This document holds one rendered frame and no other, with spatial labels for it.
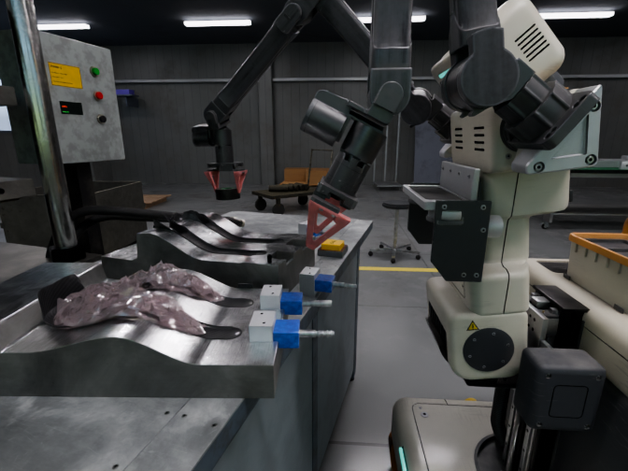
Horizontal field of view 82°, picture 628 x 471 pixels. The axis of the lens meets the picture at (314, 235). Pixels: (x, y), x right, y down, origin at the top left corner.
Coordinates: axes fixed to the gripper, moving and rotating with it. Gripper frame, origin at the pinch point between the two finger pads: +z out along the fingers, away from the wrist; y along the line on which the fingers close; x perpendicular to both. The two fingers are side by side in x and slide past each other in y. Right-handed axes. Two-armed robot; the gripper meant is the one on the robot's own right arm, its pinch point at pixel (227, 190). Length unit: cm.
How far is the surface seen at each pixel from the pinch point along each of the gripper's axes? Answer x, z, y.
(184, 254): 38.6, 9.9, -7.0
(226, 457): 67, 34, -30
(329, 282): 35, 16, -41
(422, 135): -763, -22, -104
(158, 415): 76, 20, -25
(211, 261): 39.2, 11.0, -14.2
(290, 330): 62, 13, -40
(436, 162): -753, 38, -137
